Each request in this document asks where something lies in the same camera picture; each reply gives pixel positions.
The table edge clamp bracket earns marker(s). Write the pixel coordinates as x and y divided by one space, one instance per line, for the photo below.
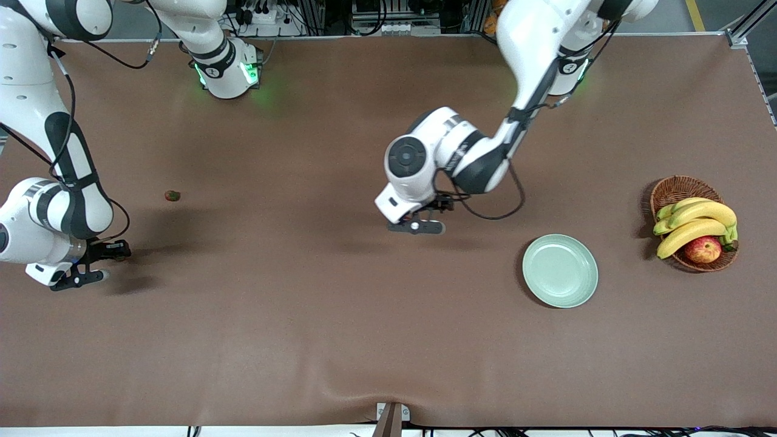
391 419

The brown wicker basket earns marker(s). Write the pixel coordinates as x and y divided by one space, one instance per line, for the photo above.
680 189

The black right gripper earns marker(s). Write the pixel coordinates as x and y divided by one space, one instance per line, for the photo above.
104 249

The white power strip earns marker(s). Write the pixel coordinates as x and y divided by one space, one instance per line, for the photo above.
267 15

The red apple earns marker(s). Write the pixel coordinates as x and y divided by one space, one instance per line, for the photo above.
703 250

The white connector strip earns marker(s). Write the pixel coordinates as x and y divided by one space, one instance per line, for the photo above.
400 28

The bag of orange bread rolls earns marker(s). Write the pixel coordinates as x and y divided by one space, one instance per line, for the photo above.
491 24

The table cover cloth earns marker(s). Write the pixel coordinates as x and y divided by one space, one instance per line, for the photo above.
388 340

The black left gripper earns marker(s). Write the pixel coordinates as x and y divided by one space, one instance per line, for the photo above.
441 203

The aluminium frame strut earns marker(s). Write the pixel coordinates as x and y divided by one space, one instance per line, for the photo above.
736 37

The pale green round plate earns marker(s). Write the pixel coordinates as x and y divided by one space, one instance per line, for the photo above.
558 273

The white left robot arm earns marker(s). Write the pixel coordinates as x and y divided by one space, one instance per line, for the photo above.
528 36

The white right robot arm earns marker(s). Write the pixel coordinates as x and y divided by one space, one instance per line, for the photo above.
30 240

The small red strawberry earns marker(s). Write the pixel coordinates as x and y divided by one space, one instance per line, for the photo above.
172 195

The yellow banana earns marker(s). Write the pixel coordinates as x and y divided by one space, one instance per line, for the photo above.
707 210
686 202
689 233

